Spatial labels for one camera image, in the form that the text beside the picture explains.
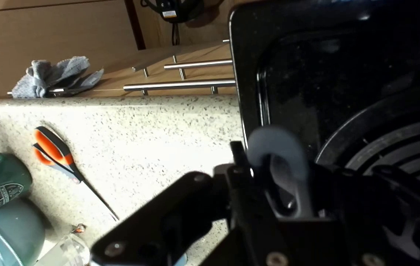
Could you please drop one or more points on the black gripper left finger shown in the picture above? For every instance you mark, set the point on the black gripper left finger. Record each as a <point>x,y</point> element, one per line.
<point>160,215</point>

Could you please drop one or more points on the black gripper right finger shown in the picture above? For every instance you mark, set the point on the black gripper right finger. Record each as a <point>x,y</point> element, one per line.
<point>397,230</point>

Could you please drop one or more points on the steel pot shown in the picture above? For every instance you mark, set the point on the steel pot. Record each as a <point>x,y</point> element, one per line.
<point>281,141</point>

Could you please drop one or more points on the black coil burner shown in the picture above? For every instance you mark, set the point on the black coil burner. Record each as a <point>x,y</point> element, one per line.
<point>392,133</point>

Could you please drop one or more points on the clear glass bottle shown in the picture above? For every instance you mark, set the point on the clear glass bottle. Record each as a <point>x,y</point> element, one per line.
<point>67,251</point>

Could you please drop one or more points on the orange black scissors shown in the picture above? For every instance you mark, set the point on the orange black scissors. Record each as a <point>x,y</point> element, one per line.
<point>55,144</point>

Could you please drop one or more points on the wooden base cabinet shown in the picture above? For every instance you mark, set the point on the wooden base cabinet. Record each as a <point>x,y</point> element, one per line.
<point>200,73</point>

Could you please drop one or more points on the teal bowl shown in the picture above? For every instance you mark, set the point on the teal bowl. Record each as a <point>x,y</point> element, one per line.
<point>8,236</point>

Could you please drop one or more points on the grey cloth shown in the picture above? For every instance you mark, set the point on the grey cloth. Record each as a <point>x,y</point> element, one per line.
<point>52,75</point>

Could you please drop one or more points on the black electric stove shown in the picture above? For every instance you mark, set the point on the black electric stove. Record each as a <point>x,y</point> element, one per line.
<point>318,59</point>

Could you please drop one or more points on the black power adapter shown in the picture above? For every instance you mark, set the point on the black power adapter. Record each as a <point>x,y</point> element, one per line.
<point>175,8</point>

